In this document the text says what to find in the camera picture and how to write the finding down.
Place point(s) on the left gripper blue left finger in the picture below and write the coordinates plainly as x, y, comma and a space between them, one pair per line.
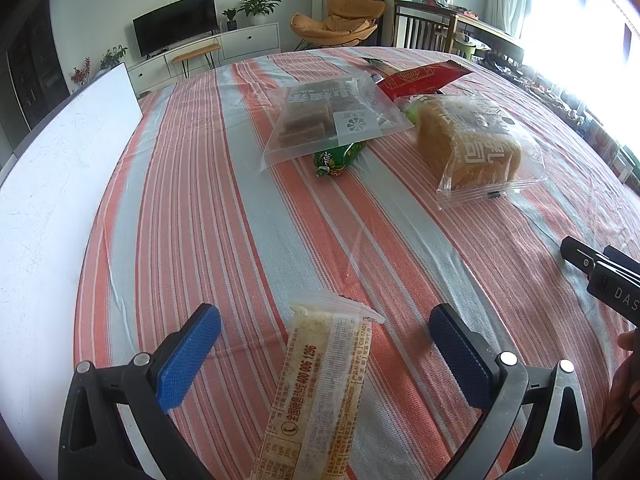
93, 439

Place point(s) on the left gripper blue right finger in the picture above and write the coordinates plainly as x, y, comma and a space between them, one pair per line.
555, 443

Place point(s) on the clear bag of bread loaf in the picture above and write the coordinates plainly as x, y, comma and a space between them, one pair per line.
474, 148

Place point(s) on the beige cake bar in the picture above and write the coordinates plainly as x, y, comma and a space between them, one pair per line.
313, 416

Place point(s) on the red snack packet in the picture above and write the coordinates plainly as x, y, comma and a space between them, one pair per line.
426, 79

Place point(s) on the green snack packet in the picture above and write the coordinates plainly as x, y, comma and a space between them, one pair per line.
333, 162

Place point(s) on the black clear snack stick packet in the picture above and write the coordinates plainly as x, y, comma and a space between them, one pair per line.
381, 66

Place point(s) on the clear bag of brown cakes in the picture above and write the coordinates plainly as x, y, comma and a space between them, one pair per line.
329, 113

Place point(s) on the person's right hand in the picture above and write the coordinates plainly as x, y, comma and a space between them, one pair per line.
623, 388

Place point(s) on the striped red grey tablecloth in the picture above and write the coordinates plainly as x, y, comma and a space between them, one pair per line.
190, 216

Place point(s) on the white board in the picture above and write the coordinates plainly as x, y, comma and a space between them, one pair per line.
48, 204

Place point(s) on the wooden dining chair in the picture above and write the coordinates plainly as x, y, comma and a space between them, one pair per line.
422, 27

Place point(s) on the orange lounge chair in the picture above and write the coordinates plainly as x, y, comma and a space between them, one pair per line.
349, 22

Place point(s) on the red flower vase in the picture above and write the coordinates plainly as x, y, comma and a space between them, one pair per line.
81, 75

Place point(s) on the dark glass cabinet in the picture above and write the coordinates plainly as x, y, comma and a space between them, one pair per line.
36, 73

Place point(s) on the green plant white vase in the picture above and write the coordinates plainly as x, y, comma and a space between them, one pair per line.
113, 56

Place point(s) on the small wooden stool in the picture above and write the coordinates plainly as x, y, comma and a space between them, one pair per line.
201, 57

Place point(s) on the white tv cabinet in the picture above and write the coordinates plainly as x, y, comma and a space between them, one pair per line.
239, 45

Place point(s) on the black flat television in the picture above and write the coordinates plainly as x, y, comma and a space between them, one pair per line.
175, 22

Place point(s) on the small potted plant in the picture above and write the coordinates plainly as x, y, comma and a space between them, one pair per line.
230, 16

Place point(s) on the large green potted plant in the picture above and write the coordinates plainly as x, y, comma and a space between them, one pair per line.
257, 11

